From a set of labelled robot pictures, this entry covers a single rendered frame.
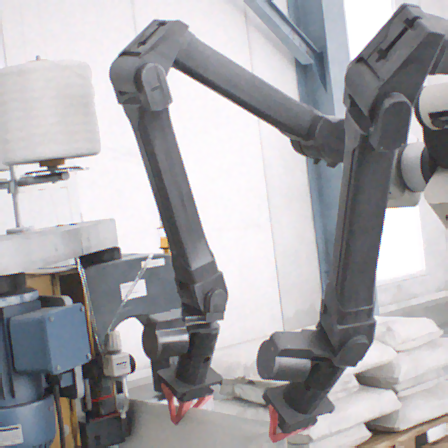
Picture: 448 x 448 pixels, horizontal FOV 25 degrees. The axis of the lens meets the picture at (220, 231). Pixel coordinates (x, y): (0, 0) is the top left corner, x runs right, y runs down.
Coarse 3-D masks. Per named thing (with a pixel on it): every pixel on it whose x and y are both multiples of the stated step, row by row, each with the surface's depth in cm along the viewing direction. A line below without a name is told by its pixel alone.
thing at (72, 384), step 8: (40, 296) 163; (48, 296) 161; (56, 296) 159; (64, 296) 158; (48, 304) 161; (56, 304) 159; (64, 304) 157; (80, 368) 158; (64, 376) 157; (72, 376) 158; (80, 376) 158; (64, 384) 157; (72, 384) 158; (80, 384) 158; (64, 392) 160; (72, 392) 158; (80, 392) 158
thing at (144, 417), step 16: (128, 416) 190; (144, 416) 185; (160, 416) 181; (192, 416) 173; (208, 416) 170; (224, 416) 166; (240, 416) 163; (144, 432) 186; (160, 432) 182; (176, 432) 178; (192, 432) 174; (208, 432) 170; (224, 432) 167; (240, 432) 163; (256, 432) 160
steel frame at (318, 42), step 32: (256, 0) 717; (288, 0) 768; (320, 0) 749; (288, 32) 743; (320, 32) 761; (320, 64) 761; (320, 96) 770; (320, 192) 781; (320, 224) 780; (320, 256) 778
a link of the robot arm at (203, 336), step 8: (192, 328) 166; (200, 328) 167; (208, 328) 167; (216, 328) 168; (192, 336) 167; (200, 336) 167; (208, 336) 167; (216, 336) 168; (192, 344) 168; (200, 344) 167; (208, 344) 168; (192, 352) 168; (200, 352) 168; (208, 352) 169
